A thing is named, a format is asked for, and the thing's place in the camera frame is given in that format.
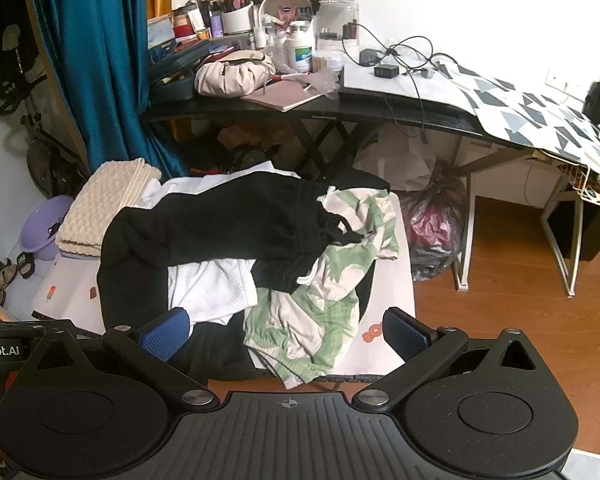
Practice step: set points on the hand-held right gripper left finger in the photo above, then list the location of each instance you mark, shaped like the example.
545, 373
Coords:
162, 337

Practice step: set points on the black charger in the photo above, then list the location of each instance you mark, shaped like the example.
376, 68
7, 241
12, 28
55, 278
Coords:
387, 71

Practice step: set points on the purple basin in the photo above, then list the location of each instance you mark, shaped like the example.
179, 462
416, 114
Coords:
42, 230

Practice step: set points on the cream knitted blanket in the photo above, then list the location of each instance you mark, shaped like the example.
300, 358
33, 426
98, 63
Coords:
100, 205

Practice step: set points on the pink notebook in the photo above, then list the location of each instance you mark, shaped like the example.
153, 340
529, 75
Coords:
285, 95

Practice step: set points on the white printed cloth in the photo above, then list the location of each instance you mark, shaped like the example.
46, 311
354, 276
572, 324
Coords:
385, 285

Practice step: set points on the sandals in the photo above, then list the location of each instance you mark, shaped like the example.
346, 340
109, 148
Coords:
2, 277

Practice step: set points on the geometric patterned tablecloth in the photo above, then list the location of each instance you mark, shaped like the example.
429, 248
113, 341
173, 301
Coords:
540, 115

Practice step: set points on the white makeup brush holder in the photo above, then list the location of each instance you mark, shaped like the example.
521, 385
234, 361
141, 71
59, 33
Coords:
236, 15

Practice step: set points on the white plastic bag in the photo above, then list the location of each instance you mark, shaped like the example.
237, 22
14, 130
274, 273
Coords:
395, 160

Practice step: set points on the clear storage box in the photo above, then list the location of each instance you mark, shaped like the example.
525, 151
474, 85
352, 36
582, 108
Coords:
337, 20

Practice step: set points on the white shirt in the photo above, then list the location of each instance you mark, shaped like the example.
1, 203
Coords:
207, 287

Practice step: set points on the dark zip case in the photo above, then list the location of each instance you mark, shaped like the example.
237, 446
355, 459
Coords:
177, 72

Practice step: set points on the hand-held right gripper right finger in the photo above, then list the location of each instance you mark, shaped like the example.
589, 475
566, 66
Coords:
405, 332

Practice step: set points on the white table frame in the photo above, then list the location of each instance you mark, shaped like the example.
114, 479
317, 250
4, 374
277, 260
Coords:
467, 230

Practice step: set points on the white pump bottle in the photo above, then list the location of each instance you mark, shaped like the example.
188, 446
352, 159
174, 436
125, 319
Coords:
300, 47

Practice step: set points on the white wall socket panel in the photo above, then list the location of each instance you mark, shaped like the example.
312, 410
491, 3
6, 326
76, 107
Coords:
562, 82

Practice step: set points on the pink pouch bag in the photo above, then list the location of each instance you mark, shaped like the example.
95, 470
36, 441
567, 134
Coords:
235, 76

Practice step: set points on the black metal stand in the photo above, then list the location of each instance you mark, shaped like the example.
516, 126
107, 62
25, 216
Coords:
42, 150

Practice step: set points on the black trash bag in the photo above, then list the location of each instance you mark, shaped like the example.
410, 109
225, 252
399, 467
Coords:
435, 220

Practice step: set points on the teal curtain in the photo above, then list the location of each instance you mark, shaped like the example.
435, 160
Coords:
100, 60

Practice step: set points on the black desk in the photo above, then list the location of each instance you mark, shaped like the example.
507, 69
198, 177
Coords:
330, 110

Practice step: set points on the green floral garment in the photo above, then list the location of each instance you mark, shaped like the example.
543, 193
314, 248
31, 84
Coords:
305, 325

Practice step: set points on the black pants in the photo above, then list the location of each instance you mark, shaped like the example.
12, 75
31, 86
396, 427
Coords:
205, 220

